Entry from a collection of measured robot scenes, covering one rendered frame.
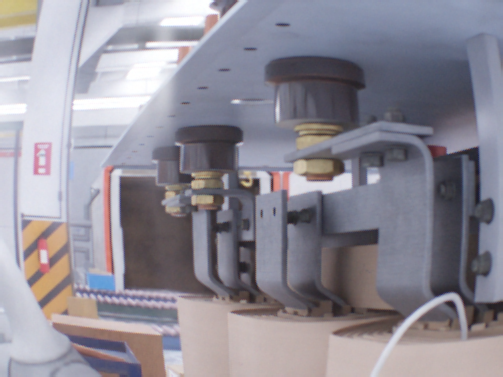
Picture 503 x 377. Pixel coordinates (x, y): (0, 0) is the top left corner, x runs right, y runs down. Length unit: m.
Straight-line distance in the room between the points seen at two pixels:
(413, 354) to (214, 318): 0.85
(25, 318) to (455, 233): 0.47
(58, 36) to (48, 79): 0.70
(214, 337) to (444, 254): 0.78
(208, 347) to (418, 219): 0.82
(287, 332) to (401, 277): 0.32
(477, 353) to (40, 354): 0.50
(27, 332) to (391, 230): 0.41
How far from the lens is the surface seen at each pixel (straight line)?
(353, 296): 1.15
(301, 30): 0.79
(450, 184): 0.75
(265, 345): 1.09
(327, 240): 1.27
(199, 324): 1.51
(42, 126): 11.52
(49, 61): 11.70
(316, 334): 1.03
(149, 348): 2.35
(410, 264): 0.74
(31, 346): 0.88
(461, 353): 0.63
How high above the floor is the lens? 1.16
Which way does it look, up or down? 4 degrees up
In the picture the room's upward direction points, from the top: straight up
